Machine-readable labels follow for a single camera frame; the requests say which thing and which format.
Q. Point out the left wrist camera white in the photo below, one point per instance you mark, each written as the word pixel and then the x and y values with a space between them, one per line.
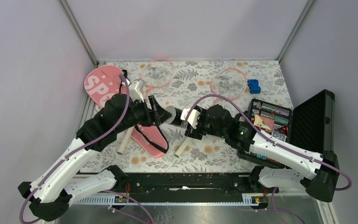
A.
pixel 135 90

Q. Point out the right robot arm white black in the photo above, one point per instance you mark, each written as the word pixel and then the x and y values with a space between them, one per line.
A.
pixel 318 171

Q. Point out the blue toy car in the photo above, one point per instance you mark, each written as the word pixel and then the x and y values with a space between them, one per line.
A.
pixel 253 85

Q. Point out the black shuttlecock tube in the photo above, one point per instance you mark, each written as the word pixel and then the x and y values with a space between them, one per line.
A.
pixel 175 119

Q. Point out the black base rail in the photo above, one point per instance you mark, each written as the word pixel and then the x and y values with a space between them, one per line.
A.
pixel 184 186

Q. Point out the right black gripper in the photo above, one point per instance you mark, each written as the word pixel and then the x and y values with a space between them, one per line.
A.
pixel 196 133

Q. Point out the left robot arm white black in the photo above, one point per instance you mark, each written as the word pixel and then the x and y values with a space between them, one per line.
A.
pixel 51 195

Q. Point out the pink badminton racket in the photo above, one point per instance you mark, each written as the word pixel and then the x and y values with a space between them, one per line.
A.
pixel 155 74
pixel 229 83

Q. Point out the black poker chip case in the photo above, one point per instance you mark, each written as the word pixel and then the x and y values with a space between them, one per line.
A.
pixel 309 126

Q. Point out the pink racket bag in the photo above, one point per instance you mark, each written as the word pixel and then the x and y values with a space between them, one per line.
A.
pixel 103 83

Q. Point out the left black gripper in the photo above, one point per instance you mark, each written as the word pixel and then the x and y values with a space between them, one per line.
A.
pixel 155 116

